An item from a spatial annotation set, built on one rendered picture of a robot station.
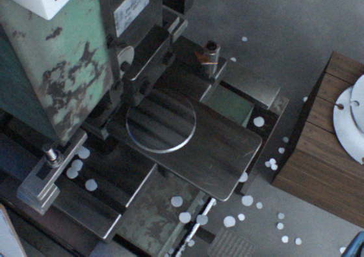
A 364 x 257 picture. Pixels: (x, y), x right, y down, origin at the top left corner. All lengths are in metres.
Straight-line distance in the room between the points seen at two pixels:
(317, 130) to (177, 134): 0.64
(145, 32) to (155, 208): 0.38
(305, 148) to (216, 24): 0.80
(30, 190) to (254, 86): 0.53
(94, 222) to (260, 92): 0.46
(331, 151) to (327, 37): 0.78
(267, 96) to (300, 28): 1.00
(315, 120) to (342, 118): 0.09
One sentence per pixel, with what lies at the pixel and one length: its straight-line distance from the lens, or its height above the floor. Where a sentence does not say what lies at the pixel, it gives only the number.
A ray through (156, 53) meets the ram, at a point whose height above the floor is 0.97.
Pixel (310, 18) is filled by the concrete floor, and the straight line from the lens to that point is 2.04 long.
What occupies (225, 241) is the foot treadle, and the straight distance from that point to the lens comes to 1.39.
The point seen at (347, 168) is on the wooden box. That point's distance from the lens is 1.34.
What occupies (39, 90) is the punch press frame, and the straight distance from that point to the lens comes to 0.40.
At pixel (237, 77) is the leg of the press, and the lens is 1.03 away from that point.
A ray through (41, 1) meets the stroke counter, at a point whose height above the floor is 1.31.
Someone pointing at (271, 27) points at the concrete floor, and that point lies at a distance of 1.96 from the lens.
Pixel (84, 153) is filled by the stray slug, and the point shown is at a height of 0.71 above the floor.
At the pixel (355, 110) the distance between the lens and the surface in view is 1.41.
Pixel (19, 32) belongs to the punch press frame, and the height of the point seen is 1.26.
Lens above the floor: 1.52
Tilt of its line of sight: 65 degrees down
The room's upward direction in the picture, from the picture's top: 4 degrees clockwise
